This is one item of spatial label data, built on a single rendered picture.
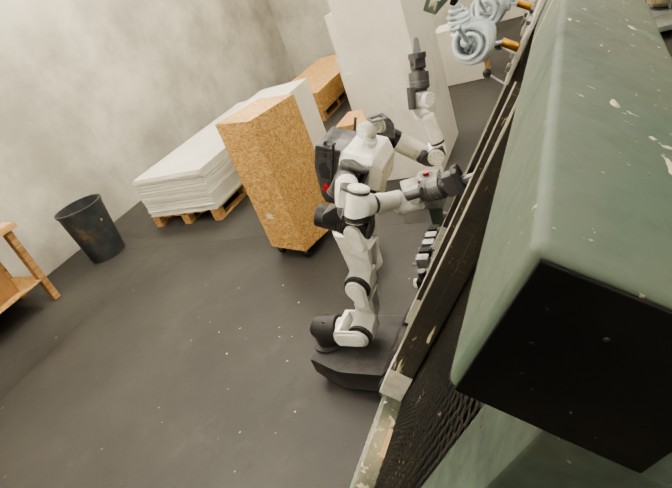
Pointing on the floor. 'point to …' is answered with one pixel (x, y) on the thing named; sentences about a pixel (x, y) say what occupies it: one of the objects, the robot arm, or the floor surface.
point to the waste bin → (91, 228)
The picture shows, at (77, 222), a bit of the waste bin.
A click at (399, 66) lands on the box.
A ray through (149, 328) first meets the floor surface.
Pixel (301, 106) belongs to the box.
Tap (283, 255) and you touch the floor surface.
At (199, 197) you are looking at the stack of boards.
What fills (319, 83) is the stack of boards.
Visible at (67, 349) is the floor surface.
